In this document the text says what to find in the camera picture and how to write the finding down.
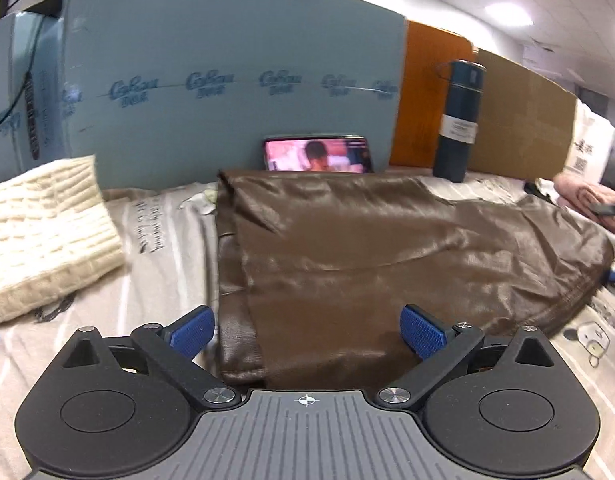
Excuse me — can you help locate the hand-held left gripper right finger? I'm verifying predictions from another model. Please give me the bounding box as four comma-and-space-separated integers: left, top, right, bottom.
379, 304, 557, 407

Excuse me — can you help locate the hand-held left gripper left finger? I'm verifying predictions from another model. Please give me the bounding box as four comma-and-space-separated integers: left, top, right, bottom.
61, 305, 241, 407

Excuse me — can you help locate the brown satin garment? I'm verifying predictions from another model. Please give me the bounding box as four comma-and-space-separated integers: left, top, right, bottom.
215, 167, 615, 389

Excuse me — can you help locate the pink cloth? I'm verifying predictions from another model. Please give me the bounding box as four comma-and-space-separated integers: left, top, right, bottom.
553, 172, 615, 241

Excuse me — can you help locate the striped cartoon print bedsheet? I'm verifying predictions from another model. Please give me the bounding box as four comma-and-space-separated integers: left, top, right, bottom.
0, 162, 615, 480

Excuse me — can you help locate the brown cardboard sheet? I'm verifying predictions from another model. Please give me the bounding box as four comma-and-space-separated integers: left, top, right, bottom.
465, 47, 580, 181

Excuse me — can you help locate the dark teal thermos bottle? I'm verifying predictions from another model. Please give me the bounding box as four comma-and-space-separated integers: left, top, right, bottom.
432, 59, 487, 184

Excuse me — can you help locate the cream knitted sweater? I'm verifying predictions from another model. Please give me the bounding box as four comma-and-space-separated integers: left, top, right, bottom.
0, 154, 126, 330

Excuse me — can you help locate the smartphone with lit screen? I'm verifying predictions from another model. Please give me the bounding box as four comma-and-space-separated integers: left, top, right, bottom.
262, 135, 376, 174

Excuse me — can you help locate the orange wooden board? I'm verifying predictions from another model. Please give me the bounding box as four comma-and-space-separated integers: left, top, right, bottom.
388, 20, 474, 169

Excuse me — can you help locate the large light blue foam board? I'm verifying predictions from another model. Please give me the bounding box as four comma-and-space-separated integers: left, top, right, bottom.
56, 0, 406, 192

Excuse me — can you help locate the black printed strap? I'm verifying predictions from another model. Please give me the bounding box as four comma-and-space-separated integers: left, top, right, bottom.
24, 69, 44, 159

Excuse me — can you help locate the black cable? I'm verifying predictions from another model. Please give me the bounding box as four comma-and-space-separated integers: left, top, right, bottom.
0, 0, 70, 141

